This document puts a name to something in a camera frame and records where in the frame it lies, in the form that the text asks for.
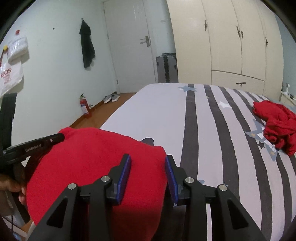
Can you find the person's left hand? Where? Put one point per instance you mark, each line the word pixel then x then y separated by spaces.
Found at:
pixel 7 184

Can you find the white bedside cabinet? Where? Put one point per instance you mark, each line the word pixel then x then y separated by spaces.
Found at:
pixel 285 98

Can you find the striped star bed sheet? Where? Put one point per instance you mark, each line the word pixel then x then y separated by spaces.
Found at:
pixel 213 134

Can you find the clear plastic bag on hook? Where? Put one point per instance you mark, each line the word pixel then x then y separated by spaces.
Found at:
pixel 17 47

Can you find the pair of grey shoes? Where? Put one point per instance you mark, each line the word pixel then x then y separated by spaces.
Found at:
pixel 111 98

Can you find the red sweater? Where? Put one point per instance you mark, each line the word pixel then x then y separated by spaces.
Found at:
pixel 87 154

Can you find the red fire extinguisher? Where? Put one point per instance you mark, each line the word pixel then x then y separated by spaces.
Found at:
pixel 84 106

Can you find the grey suitcase by door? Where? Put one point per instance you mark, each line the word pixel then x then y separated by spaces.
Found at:
pixel 167 68

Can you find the red garment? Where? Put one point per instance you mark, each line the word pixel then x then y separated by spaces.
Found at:
pixel 280 125

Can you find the white room door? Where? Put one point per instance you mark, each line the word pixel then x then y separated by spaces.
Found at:
pixel 129 42

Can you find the cream wardrobe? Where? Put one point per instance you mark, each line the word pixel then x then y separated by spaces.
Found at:
pixel 234 44

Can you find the white EOS shopping bag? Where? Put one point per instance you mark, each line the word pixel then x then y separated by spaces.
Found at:
pixel 11 73

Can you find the black jacket on hook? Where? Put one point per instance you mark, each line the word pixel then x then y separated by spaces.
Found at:
pixel 88 51

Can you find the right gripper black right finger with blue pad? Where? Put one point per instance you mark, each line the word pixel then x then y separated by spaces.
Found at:
pixel 205 205

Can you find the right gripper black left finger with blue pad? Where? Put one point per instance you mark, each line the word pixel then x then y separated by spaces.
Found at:
pixel 83 212

